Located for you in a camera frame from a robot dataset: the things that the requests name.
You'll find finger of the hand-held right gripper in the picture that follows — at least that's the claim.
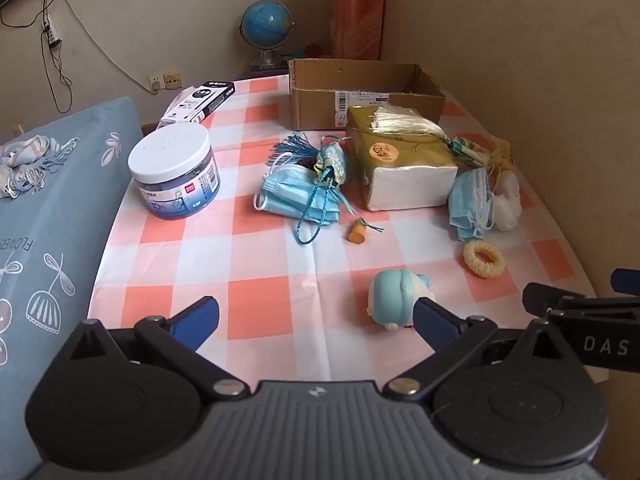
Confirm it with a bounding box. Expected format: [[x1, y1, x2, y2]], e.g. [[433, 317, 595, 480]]
[[522, 283, 590, 318], [611, 268, 640, 293]]

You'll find orange checkered tablecloth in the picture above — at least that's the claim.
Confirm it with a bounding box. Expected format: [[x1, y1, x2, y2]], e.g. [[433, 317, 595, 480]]
[[87, 72, 598, 383]]

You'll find blue plush toy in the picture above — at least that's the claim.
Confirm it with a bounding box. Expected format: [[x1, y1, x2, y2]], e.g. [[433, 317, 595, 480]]
[[367, 269, 436, 331]]

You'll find cream tassel ornament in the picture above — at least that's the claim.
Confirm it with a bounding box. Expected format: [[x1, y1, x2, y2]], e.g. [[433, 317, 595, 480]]
[[369, 105, 493, 168]]

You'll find blue floral pillow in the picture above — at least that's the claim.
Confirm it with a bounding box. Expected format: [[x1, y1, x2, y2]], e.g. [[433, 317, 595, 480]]
[[0, 97, 143, 480]]

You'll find blue and white cloth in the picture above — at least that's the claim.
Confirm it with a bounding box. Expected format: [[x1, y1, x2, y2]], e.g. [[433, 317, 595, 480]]
[[0, 132, 81, 201]]

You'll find blue desk globe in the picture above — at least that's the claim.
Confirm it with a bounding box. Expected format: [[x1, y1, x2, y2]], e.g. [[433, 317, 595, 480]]
[[239, 1, 296, 67]]

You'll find yellow cloth pouch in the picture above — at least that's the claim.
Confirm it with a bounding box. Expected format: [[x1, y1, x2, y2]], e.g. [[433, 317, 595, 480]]
[[491, 136, 514, 172]]

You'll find blue sachet with tassel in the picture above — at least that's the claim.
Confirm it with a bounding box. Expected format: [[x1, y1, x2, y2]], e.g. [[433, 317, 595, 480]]
[[270, 132, 353, 246]]

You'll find gold tissue pack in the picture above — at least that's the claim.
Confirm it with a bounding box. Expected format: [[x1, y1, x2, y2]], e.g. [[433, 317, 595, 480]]
[[345, 105, 459, 212]]

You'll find orange patterned fabric roll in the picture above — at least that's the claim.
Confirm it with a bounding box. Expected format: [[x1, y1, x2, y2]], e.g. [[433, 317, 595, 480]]
[[331, 0, 388, 61]]

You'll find yellow hair scrunchie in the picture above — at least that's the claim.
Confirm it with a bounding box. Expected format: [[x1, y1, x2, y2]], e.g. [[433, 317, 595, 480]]
[[462, 240, 506, 279]]

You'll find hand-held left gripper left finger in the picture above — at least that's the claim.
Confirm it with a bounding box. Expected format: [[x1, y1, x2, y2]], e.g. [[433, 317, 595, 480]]
[[67, 296, 250, 403]]

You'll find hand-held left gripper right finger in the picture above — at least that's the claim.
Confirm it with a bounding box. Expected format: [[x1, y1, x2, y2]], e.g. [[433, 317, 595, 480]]
[[385, 297, 583, 403]]

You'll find white power strip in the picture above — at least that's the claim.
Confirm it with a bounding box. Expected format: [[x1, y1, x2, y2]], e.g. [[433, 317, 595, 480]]
[[42, 14, 62, 48]]

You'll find white sock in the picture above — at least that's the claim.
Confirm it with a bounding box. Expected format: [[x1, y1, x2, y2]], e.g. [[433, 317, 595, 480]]
[[487, 170, 522, 232]]

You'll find cardboard box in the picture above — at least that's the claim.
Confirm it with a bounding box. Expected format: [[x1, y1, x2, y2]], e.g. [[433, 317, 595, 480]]
[[287, 58, 447, 132]]

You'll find black and white carton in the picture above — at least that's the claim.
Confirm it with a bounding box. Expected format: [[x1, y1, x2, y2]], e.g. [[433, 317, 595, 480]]
[[160, 80, 236, 128]]

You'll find white-lidded plastic jar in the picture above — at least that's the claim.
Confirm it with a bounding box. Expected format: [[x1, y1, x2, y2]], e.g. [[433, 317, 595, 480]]
[[127, 122, 222, 220]]

